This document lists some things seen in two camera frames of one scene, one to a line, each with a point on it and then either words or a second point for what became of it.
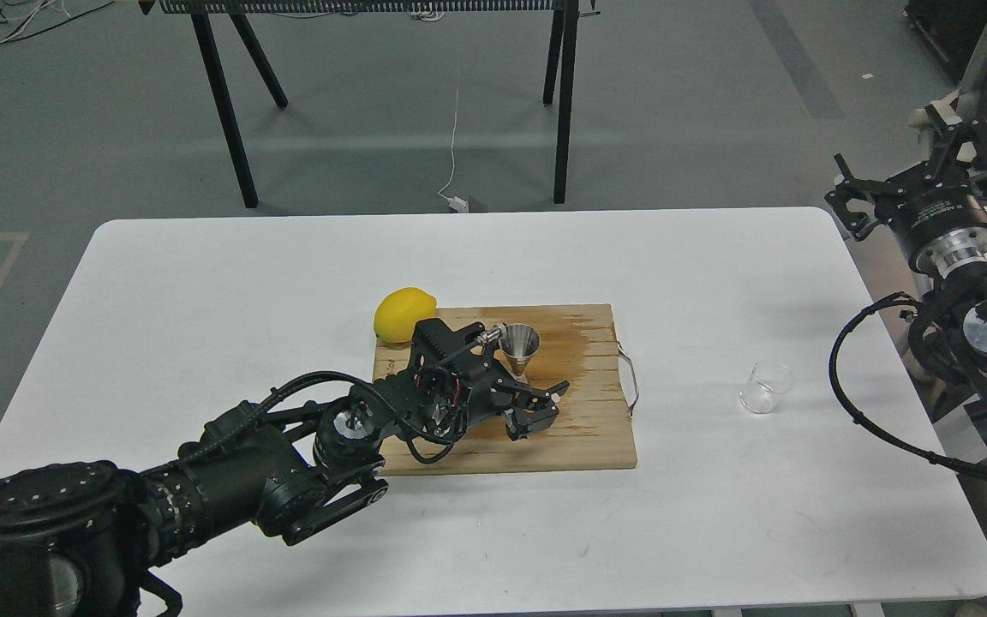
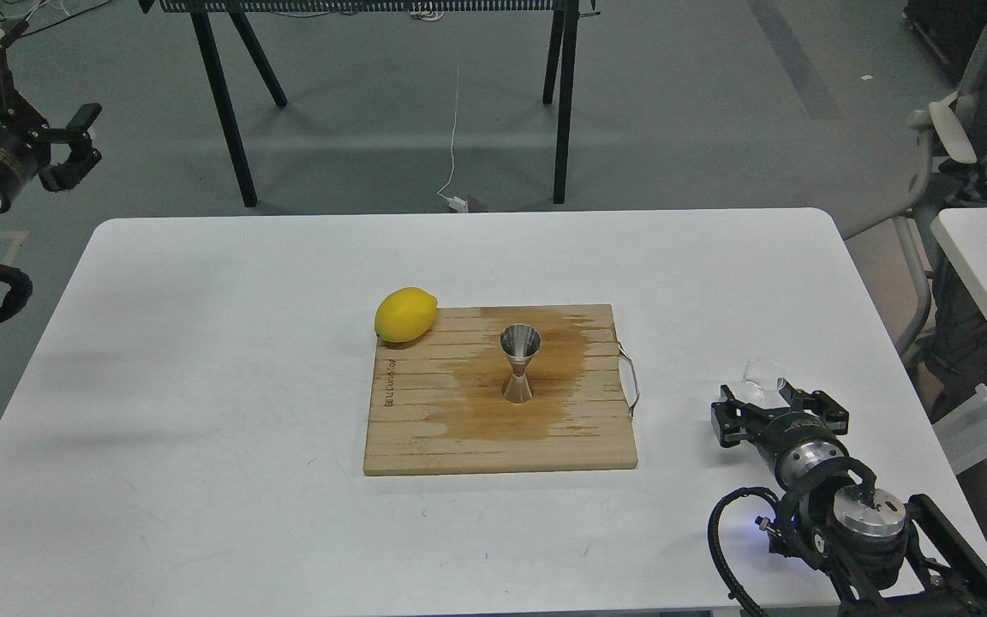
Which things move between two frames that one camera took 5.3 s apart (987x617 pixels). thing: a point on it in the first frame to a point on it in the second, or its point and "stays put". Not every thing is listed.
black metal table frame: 203,14 stays put
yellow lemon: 398,312 stays put
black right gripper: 936,212 to 794,440
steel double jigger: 519,342 stays put
